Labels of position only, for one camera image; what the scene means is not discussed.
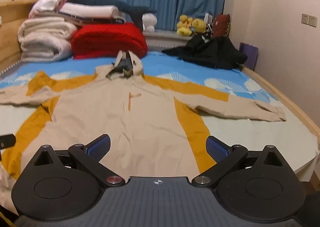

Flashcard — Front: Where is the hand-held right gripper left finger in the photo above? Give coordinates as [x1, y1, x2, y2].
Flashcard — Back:
[32, 134, 126, 189]

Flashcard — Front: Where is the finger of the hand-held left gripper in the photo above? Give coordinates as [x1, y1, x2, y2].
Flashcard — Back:
[0, 134, 16, 149]

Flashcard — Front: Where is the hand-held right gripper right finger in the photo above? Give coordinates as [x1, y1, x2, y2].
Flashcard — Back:
[191, 136, 288, 189]

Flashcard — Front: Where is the beige and yellow hoodie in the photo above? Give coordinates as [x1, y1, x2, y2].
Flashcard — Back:
[0, 50, 287, 185]

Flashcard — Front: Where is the grey mattress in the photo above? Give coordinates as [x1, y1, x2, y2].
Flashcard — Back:
[0, 60, 22, 78]

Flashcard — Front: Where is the folded white grey quilt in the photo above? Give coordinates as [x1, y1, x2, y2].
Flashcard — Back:
[21, 34, 73, 62]

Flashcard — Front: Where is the black clothing pile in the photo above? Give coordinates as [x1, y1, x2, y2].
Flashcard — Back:
[162, 34, 248, 70]

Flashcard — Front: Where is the folded red blanket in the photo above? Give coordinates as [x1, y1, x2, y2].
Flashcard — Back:
[71, 23, 149, 60]

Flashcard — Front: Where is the black white striped plush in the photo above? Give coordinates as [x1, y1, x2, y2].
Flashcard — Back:
[204, 23, 216, 40]

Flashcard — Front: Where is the folded white blanket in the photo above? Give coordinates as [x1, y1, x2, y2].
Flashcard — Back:
[18, 16, 78, 40]

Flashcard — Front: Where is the grey window sill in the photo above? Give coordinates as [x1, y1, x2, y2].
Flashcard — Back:
[143, 29, 198, 53]

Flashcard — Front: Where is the brown red plush cushion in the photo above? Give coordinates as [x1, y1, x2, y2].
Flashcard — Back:
[212, 13, 231, 39]

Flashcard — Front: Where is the yellow plush toy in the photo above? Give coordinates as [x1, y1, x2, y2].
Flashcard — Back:
[176, 14, 194, 37]
[191, 18, 208, 34]

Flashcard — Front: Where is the folded pad with dark trim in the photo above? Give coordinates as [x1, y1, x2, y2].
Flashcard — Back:
[57, 12, 127, 26]

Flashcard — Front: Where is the white plush toy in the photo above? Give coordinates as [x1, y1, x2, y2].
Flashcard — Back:
[142, 13, 158, 33]

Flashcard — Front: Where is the folded white pillow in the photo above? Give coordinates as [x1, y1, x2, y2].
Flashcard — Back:
[59, 2, 120, 19]

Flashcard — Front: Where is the white and pink cloth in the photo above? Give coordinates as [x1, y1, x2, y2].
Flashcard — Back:
[28, 0, 71, 19]

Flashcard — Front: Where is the yellow cable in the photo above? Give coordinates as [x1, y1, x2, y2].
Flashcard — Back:
[0, 210, 13, 227]

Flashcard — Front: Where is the wooden bed frame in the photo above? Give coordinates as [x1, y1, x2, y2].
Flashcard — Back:
[0, 0, 320, 142]

